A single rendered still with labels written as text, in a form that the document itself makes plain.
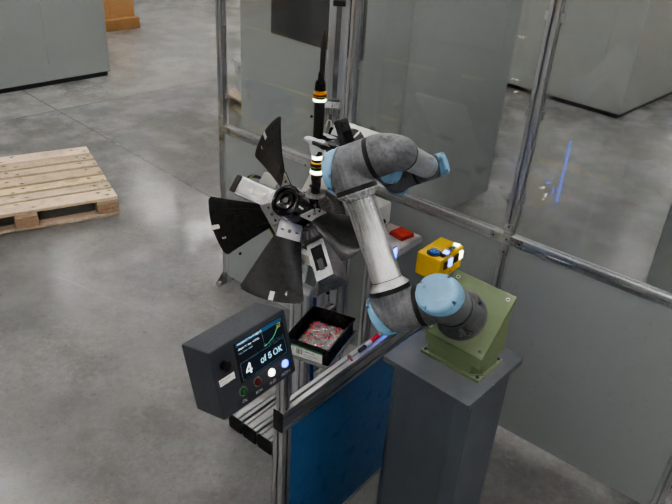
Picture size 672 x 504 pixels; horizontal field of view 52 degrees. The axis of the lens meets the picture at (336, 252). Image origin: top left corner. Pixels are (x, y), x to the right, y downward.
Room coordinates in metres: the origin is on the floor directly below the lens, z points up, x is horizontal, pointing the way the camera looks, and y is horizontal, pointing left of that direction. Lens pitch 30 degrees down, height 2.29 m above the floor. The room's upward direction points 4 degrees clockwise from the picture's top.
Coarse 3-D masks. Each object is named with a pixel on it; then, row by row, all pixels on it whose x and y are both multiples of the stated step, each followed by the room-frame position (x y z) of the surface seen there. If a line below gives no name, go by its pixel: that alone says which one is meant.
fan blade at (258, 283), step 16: (272, 240) 2.11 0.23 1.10; (288, 240) 2.13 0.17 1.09; (272, 256) 2.07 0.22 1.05; (288, 256) 2.09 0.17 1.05; (256, 272) 2.03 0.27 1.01; (272, 272) 2.04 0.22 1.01; (288, 272) 2.05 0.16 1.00; (256, 288) 2.00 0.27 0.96; (272, 288) 2.00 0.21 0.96; (288, 288) 2.01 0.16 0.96
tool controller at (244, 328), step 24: (240, 312) 1.47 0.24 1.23; (264, 312) 1.46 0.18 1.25; (216, 336) 1.35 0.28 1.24; (240, 336) 1.35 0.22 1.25; (264, 336) 1.40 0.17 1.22; (288, 336) 1.45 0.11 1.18; (192, 360) 1.30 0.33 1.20; (216, 360) 1.27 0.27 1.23; (240, 360) 1.32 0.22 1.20; (264, 360) 1.37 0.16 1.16; (288, 360) 1.43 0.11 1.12; (192, 384) 1.31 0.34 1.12; (216, 384) 1.25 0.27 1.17; (240, 384) 1.30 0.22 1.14; (264, 384) 1.35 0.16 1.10; (216, 408) 1.25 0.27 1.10; (240, 408) 1.28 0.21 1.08
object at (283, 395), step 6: (288, 378) 1.52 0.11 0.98; (282, 384) 1.51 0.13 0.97; (288, 384) 1.52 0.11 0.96; (282, 390) 1.50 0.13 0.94; (288, 390) 1.52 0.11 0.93; (276, 396) 1.52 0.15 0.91; (282, 396) 1.50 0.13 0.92; (288, 396) 1.52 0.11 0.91; (276, 402) 1.52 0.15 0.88; (282, 402) 1.50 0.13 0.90; (288, 402) 1.52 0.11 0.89; (282, 408) 1.50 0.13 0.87; (288, 408) 1.52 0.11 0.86
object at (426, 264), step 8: (440, 240) 2.23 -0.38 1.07; (448, 240) 2.24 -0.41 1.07; (424, 248) 2.17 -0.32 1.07; (440, 248) 2.17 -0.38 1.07; (456, 248) 2.18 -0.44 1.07; (424, 256) 2.12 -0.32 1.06; (432, 256) 2.11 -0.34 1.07; (448, 256) 2.12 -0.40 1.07; (416, 264) 2.14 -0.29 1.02; (424, 264) 2.12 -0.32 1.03; (432, 264) 2.10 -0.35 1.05; (440, 264) 2.08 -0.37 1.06; (456, 264) 2.18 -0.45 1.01; (416, 272) 2.14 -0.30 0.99; (424, 272) 2.12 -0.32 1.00; (432, 272) 2.10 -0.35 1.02; (440, 272) 2.09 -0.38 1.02; (448, 272) 2.14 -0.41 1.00
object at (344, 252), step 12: (324, 216) 2.14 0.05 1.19; (336, 216) 2.14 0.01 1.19; (348, 216) 2.14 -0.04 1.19; (324, 228) 2.06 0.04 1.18; (336, 228) 2.06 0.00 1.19; (348, 228) 2.06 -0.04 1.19; (336, 240) 2.00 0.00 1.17; (348, 240) 2.00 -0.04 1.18; (336, 252) 1.96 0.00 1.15; (348, 252) 1.95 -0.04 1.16
